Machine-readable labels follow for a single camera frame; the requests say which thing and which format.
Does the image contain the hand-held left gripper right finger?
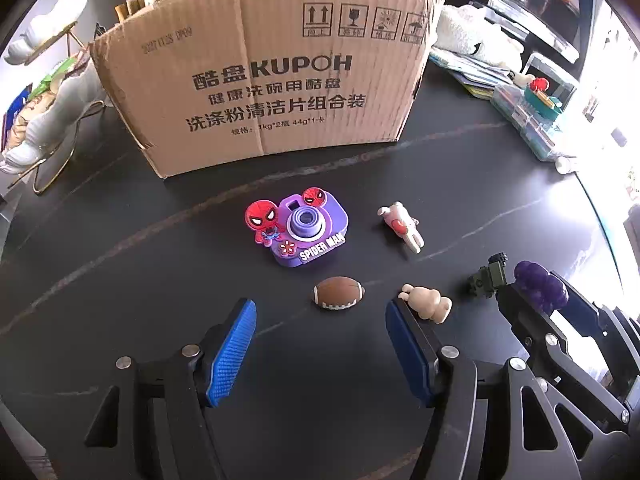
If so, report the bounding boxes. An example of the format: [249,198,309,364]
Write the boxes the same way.
[385,296,601,480]

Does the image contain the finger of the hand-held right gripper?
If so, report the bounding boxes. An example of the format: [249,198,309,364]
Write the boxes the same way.
[496,282,631,431]
[552,271,640,406]

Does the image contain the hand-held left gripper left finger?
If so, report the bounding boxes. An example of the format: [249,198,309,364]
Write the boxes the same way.
[82,297,258,480]

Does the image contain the purple toy grapes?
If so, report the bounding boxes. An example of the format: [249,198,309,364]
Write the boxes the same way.
[515,260,569,311]

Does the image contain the beige figure toy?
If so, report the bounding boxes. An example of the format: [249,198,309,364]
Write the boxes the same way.
[400,284,453,326]

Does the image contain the green toy army vehicle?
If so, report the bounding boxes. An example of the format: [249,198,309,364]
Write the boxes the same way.
[468,254,511,298]

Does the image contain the brown toy football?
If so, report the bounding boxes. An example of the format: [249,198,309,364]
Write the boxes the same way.
[313,277,367,311]

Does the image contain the brown cardboard box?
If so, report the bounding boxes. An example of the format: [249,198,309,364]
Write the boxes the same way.
[89,0,446,178]

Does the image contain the white rabbit figure toy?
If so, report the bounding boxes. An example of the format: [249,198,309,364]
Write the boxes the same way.
[377,201,426,253]

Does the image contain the clear storage box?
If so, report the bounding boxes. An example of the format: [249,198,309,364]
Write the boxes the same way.
[490,82,576,161]

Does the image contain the green toy house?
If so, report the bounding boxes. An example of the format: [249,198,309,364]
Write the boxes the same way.
[522,77,563,121]

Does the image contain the black piano bench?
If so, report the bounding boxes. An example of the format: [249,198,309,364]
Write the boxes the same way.
[522,52,581,106]

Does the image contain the stack of papers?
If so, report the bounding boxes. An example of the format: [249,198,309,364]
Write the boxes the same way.
[430,47,516,98]

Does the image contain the white plush toy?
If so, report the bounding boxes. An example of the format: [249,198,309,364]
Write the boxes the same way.
[435,4,526,68]

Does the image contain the white shell tiered snack stand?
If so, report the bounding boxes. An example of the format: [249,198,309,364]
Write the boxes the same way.
[0,0,108,196]

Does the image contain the pile of snack packets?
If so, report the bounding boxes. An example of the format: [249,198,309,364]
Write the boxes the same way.
[0,57,91,153]

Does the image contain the brown snack pouch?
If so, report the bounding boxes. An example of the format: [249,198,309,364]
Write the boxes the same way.
[116,0,151,23]

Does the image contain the purple toy camera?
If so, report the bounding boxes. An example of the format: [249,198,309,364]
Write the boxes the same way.
[245,187,351,271]

